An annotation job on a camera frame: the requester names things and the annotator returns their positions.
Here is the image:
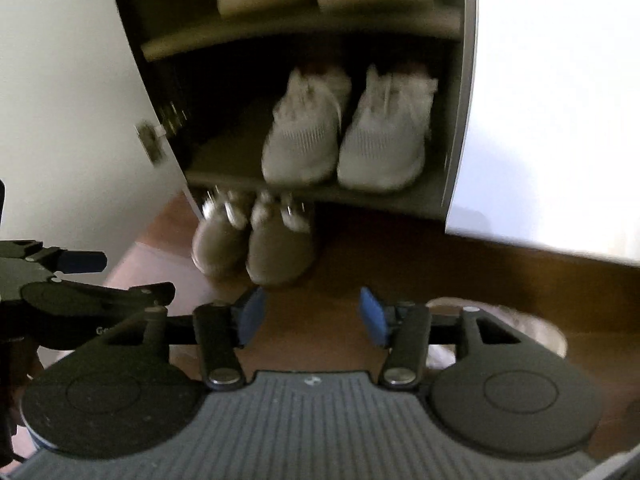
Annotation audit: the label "white loafer front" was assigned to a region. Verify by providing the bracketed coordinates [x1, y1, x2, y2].
[424, 297, 571, 371]

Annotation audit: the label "brown fleece shoe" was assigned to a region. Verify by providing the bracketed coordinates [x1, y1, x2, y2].
[192, 188, 254, 276]
[246, 191, 314, 287]

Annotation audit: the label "white sneaker coral lining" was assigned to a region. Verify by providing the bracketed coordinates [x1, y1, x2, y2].
[336, 67, 438, 194]

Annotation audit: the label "metal lower door hinge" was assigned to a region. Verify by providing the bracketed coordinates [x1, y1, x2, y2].
[136, 103, 186, 166]

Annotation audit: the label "dark shoe cabinet shelves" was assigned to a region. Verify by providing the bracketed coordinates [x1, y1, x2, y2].
[116, 0, 476, 219]

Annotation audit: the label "white closed cabinet door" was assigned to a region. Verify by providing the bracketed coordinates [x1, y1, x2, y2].
[446, 0, 639, 264]

